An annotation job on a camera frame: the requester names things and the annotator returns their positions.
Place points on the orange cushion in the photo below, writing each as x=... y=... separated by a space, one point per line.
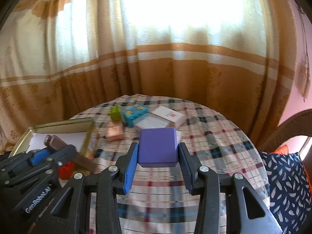
x=284 y=150

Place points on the curtain tassel tieback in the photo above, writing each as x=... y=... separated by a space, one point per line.
x=304 y=78

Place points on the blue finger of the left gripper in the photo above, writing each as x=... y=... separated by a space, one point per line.
x=39 y=156

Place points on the copper embossed metal tin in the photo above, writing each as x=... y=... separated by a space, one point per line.
x=114 y=131

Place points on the white card box red logo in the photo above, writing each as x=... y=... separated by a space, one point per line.
x=174 y=118

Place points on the clear plastic box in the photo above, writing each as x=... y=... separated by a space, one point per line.
x=148 y=121

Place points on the navy feather print cushion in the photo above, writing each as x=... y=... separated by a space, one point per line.
x=290 y=195

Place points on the wicker chair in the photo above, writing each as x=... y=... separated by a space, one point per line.
x=297 y=125

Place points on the red building brick plate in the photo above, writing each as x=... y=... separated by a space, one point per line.
x=66 y=171

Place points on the white paper tray liner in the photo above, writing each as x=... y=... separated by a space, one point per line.
x=38 y=139

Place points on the gold metal tin tray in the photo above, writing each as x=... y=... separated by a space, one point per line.
x=68 y=126

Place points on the green toy brick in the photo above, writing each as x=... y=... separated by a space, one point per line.
x=115 y=113

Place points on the plaid tablecloth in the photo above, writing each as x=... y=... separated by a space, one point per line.
x=213 y=181

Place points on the brown plastic comb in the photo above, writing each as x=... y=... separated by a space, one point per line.
x=67 y=153

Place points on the orange cream patterned curtain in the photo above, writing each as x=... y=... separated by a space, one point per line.
x=61 y=57

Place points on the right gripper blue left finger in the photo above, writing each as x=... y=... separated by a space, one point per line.
x=130 y=167

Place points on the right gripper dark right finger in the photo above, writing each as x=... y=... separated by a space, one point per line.
x=188 y=168

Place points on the purple foam block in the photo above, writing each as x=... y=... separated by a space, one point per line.
x=158 y=148

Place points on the blue toy brick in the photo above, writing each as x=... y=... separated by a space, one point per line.
x=133 y=113

